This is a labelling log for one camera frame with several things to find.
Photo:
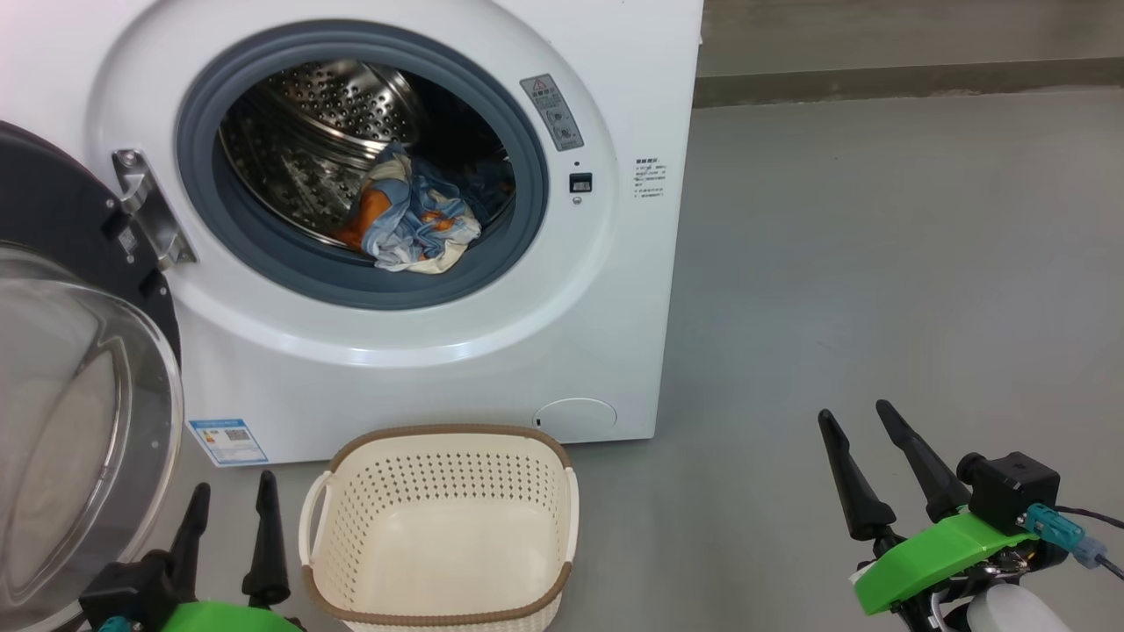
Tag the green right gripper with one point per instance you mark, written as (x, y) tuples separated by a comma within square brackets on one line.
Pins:
[(931, 557)]

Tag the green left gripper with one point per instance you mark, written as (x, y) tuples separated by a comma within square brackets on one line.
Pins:
[(228, 619)]

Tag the cream garment with orange print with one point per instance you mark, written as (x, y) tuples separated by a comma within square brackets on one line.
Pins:
[(443, 254)]

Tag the washing machine round door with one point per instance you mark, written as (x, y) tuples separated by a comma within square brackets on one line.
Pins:
[(53, 202)]

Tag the blue patterned garment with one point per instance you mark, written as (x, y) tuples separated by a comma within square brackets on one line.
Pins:
[(413, 197)]

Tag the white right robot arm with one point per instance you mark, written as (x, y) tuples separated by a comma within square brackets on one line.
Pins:
[(1010, 610)]

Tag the white front-load washing machine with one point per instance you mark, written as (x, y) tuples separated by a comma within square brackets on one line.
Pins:
[(615, 307)]

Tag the silver door hinge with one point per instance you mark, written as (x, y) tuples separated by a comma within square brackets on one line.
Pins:
[(149, 211)]

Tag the grey rubber door gasket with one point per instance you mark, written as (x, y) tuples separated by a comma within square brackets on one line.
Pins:
[(195, 175)]

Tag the steel washing machine drum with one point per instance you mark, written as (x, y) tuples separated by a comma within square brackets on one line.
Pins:
[(299, 132)]

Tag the black door lock socket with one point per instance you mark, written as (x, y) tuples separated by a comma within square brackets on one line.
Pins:
[(580, 183)]

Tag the blue energy label sticker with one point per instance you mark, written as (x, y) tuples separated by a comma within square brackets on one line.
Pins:
[(228, 441)]

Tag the cream perforated laundry basket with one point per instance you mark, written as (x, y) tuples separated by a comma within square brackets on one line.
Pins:
[(439, 544)]

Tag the grey warning sticker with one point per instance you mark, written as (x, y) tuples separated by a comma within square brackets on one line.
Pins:
[(551, 112)]

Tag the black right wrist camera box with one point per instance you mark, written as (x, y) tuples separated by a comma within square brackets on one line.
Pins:
[(1014, 487)]

